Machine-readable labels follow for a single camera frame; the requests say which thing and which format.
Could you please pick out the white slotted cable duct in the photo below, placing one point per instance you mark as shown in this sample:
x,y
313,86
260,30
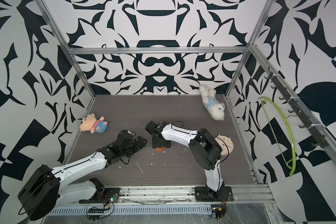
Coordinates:
x,y
202,209

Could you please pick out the black wall hook rack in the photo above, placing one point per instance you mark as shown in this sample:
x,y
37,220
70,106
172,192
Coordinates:
x,y
298,111

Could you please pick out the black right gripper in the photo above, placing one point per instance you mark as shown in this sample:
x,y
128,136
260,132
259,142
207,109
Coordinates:
x,y
165,144

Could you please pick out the green plastic hoop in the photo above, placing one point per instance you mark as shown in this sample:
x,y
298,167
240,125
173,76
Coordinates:
x,y
290,164

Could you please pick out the white plush dog blue shirt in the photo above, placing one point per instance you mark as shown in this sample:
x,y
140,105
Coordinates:
x,y
215,108

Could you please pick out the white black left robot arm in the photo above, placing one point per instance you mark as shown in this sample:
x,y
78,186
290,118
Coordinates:
x,y
49,188

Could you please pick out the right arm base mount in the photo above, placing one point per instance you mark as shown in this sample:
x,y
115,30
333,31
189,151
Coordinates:
x,y
204,194

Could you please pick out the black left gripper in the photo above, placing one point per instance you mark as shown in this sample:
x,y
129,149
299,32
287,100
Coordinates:
x,y
138,146

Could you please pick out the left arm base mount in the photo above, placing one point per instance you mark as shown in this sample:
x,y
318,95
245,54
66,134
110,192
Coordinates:
x,y
102,194

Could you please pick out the pink plush pig toy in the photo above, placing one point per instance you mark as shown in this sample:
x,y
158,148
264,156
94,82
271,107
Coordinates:
x,y
92,124

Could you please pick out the orange lego brick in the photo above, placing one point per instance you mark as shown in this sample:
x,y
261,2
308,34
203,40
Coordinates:
x,y
161,149

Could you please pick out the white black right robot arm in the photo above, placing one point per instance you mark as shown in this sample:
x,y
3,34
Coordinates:
x,y
204,147

